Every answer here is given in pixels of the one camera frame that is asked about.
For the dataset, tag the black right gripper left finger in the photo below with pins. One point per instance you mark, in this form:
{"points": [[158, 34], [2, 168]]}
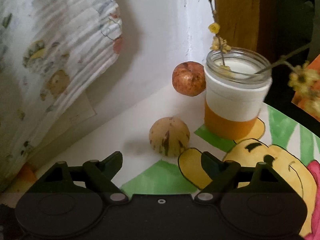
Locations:
{"points": [[92, 177]]}

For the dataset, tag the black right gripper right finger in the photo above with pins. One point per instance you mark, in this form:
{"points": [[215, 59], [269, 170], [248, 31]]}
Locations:
{"points": [[227, 176]]}

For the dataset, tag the tan speckled round fruit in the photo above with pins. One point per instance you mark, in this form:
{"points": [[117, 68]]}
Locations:
{"points": [[169, 136]]}

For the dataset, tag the colourful cartoon table cloth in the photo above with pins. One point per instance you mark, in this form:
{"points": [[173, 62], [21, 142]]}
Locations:
{"points": [[247, 215]]}

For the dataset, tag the white orange glass jar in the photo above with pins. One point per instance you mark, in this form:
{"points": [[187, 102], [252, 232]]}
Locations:
{"points": [[237, 83]]}

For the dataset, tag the red apple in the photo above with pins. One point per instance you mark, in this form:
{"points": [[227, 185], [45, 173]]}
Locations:
{"points": [[188, 78]]}

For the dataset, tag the painting of orange dress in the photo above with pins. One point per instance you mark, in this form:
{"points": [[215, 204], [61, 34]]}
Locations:
{"points": [[306, 87]]}

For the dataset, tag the dried yellow flower twigs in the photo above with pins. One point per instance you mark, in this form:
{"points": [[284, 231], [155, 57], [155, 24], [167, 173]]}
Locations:
{"points": [[289, 41]]}

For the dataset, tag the white cartoon print hanging cloth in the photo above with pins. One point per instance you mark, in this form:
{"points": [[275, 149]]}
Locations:
{"points": [[51, 51]]}

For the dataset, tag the brown wooden post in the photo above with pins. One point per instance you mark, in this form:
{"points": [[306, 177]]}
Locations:
{"points": [[247, 23]]}

